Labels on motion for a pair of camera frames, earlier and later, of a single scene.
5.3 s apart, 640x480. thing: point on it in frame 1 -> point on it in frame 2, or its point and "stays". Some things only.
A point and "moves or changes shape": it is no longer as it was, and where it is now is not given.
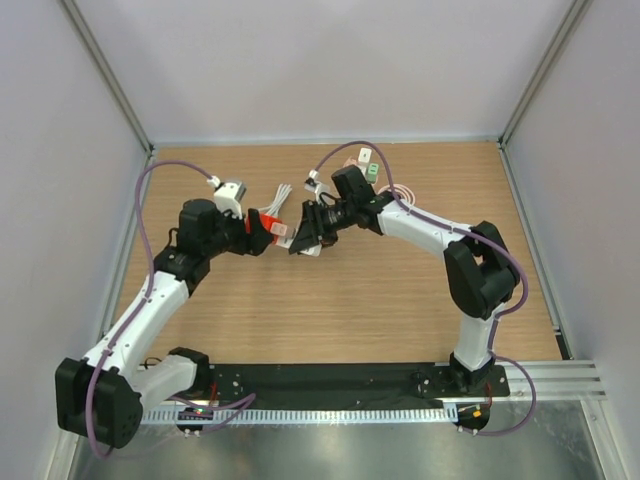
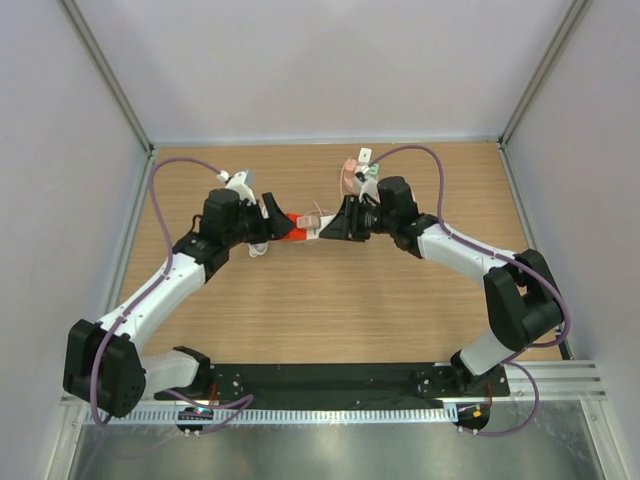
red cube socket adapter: x=265 y=219 moves or changes shape
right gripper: x=313 y=230 -> x=346 y=225
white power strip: x=287 y=240 moves or changes shape
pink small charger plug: x=278 y=229 moves or changes shape
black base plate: x=341 y=386 stays
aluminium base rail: x=553 y=380 stays
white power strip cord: x=282 y=194 moves or changes shape
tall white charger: x=364 y=155 stays
